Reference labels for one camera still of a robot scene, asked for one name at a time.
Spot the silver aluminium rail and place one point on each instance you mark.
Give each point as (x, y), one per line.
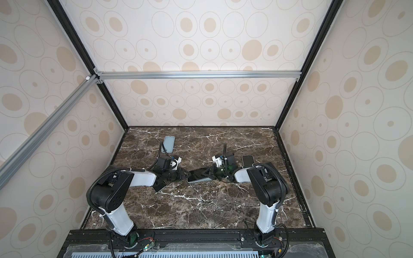
(20, 156)
(198, 75)

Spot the black corner frame post left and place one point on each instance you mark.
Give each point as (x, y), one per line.
(70, 31)

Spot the black corner frame post right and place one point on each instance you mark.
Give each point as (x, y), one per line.
(314, 50)

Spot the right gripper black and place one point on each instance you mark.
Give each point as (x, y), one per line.
(213, 171)

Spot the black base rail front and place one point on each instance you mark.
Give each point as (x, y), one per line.
(226, 243)

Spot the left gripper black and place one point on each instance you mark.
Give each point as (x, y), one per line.
(180, 175)

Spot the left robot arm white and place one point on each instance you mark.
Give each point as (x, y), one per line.
(106, 195)

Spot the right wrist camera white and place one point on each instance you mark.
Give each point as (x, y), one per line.
(219, 161)

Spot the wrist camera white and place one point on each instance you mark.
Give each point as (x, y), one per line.
(175, 163)
(219, 161)

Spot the black corner frame post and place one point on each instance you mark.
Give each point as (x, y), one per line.
(70, 31)
(314, 50)

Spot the light blue case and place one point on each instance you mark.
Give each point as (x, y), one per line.
(198, 180)
(168, 144)
(247, 160)

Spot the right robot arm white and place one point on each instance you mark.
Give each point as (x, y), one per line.
(270, 189)

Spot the silver aluminium rail left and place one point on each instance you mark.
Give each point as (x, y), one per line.
(20, 156)

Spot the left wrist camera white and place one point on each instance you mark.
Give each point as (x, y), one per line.
(175, 163)

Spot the silver aluminium rail back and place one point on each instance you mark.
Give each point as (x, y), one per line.
(198, 75)

